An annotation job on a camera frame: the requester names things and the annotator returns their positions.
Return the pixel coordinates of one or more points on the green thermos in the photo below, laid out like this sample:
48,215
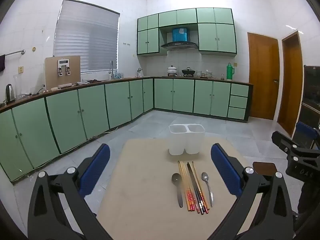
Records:
229,72

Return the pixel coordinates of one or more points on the dark towel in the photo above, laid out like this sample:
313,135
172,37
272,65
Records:
2,63

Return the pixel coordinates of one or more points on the brown wooden door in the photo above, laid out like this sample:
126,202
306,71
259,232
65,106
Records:
291,85
262,75

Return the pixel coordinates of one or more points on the dark grey spoon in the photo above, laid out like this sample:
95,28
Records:
176,178

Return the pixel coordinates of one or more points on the small silver kettle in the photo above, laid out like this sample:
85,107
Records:
139,72

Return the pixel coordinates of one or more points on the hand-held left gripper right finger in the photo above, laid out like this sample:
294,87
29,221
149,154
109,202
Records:
223,167

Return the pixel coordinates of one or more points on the silver metal spoon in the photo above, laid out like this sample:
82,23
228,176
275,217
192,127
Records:
205,177

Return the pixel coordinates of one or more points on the yellow wall socket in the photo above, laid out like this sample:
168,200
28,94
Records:
21,69

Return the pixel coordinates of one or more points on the metal towel rail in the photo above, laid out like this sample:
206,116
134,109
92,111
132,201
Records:
15,53

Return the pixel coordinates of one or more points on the chrome faucet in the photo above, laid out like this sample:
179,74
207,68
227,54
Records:
111,67

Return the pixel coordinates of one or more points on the white cooking pot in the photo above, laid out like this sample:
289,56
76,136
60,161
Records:
172,71

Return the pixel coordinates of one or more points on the black wok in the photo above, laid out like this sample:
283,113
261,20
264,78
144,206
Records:
188,72

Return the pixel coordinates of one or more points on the brown wooden board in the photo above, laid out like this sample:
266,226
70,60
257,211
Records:
51,72

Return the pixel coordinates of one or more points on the white window blind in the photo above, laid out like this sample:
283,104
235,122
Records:
85,37

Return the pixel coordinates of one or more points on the brown red-patterned chopstick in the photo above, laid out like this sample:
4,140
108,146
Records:
186,170
200,185

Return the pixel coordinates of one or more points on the green base cabinets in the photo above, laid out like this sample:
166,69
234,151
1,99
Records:
62,115

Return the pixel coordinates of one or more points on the black range hood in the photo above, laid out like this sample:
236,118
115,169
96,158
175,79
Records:
180,45

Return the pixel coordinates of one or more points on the brown stool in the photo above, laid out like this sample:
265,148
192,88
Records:
265,167

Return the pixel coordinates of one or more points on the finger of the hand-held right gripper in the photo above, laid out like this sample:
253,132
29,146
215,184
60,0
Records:
283,141
307,131

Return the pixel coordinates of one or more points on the light wood orange-striped chopstick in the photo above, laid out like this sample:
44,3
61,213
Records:
184,185
187,185

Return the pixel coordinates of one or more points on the steel electric kettle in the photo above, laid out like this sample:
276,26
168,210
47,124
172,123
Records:
10,93

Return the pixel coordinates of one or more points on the white two-compartment utensil holder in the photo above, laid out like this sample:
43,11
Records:
177,142

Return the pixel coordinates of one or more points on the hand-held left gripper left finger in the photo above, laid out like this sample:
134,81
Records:
96,167

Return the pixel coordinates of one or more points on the green wall cabinets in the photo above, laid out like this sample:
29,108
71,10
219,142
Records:
217,37

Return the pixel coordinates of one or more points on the black gold-banded chopstick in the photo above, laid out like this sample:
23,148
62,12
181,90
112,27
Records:
193,185
196,185

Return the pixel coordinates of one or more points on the black cabinet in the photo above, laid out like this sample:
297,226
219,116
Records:
311,87

